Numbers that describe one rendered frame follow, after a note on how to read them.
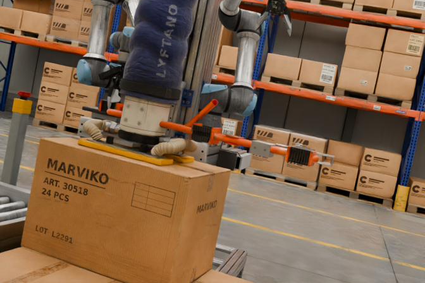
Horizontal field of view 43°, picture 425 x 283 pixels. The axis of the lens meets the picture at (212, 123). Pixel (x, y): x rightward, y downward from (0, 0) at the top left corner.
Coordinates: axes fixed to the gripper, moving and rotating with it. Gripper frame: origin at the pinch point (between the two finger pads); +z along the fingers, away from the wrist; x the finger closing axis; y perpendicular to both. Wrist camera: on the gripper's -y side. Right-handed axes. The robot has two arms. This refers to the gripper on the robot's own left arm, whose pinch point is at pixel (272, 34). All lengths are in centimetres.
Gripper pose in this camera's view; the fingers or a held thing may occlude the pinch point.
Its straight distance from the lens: 236.3
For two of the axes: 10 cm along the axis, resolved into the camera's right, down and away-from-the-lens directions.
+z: -1.9, 9.8, 0.5
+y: -2.4, 0.0, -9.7
